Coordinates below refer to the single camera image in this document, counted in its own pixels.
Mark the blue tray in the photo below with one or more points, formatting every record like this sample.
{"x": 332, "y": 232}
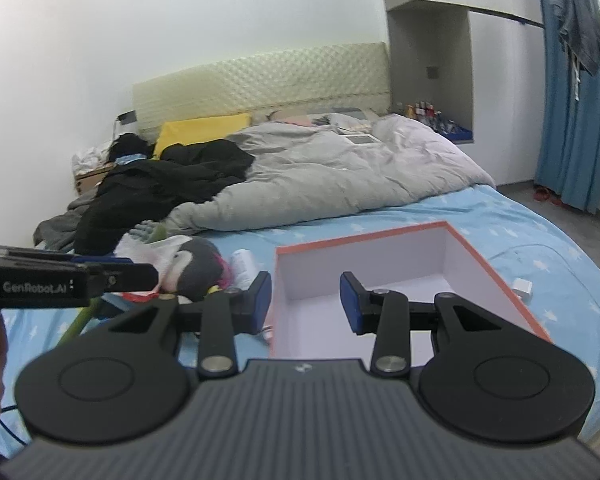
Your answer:
{"x": 460, "y": 134}

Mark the group of small bottles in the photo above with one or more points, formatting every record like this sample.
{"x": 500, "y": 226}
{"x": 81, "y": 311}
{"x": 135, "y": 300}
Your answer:
{"x": 430, "y": 110}

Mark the orange cardboard box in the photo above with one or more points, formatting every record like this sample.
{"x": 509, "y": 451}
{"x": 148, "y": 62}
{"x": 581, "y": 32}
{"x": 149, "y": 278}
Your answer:
{"x": 410, "y": 255}

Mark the grey wall switch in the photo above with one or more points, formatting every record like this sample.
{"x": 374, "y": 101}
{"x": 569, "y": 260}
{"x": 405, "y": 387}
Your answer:
{"x": 432, "y": 71}

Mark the crumpled white cloth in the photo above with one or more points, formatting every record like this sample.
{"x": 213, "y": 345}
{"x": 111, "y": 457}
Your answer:
{"x": 87, "y": 157}

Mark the blue star bedsheet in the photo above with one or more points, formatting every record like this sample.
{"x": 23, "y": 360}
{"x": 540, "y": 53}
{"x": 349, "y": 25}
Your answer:
{"x": 505, "y": 230}

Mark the dark grey blanket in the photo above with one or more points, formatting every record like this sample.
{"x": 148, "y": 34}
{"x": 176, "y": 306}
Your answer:
{"x": 52, "y": 227}

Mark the grey duvet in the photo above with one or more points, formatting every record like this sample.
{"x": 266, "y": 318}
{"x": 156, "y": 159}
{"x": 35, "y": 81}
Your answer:
{"x": 330, "y": 175}

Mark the black clothing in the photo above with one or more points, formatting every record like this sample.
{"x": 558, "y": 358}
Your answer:
{"x": 145, "y": 185}

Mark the white built-in cabinet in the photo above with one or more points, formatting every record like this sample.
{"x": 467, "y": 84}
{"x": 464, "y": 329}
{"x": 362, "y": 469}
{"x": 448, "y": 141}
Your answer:
{"x": 505, "y": 85}

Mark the small blue cloth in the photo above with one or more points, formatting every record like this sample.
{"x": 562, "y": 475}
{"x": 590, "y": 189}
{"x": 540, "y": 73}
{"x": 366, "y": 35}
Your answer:
{"x": 131, "y": 159}

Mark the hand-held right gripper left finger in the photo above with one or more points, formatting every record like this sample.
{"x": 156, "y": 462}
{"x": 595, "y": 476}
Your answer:
{"x": 262, "y": 301}

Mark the yellow pillow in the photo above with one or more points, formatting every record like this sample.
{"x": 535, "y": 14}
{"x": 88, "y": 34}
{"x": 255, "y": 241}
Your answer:
{"x": 200, "y": 130}

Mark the grey white penguin plush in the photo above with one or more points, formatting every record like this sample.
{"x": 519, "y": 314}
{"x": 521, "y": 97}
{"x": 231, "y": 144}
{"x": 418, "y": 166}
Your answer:
{"x": 200, "y": 265}

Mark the white squeeze tube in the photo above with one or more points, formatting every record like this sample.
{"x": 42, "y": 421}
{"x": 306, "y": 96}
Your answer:
{"x": 243, "y": 265}

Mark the white tablet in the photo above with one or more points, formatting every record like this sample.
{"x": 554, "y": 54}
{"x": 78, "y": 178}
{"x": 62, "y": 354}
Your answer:
{"x": 358, "y": 137}

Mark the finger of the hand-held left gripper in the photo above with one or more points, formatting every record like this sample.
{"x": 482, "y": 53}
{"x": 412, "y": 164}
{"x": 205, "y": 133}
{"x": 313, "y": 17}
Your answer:
{"x": 130, "y": 276}
{"x": 105, "y": 260}

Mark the black fuzzy item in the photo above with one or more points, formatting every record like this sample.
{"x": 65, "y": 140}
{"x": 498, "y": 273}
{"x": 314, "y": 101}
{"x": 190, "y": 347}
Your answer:
{"x": 130, "y": 145}

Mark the red item on floor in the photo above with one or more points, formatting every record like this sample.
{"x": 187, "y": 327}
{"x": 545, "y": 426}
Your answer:
{"x": 547, "y": 195}

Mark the small bedside device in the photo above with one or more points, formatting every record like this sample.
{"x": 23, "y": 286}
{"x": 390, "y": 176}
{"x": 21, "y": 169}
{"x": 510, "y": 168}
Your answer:
{"x": 126, "y": 119}

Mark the brown cardboard box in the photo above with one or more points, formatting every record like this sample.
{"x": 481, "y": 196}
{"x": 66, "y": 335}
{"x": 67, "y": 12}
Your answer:
{"x": 92, "y": 180}

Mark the blue curtain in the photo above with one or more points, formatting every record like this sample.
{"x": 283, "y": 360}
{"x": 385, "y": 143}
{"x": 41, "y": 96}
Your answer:
{"x": 572, "y": 135}

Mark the cream padded headboard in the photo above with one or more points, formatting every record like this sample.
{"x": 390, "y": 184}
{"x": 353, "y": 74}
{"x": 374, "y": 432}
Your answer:
{"x": 260, "y": 80}

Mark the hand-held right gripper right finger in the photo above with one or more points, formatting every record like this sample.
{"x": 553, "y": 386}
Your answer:
{"x": 350, "y": 306}

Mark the white textured towel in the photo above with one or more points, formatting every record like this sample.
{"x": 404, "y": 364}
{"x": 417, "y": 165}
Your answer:
{"x": 140, "y": 252}

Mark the hanging grey blue garment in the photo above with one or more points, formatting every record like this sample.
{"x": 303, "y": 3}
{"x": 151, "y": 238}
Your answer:
{"x": 580, "y": 15}

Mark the small white charger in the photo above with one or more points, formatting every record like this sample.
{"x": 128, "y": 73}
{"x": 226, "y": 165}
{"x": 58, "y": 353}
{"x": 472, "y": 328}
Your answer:
{"x": 522, "y": 289}

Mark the patterned pillow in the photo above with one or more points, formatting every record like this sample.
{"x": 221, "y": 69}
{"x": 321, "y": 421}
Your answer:
{"x": 315, "y": 119}

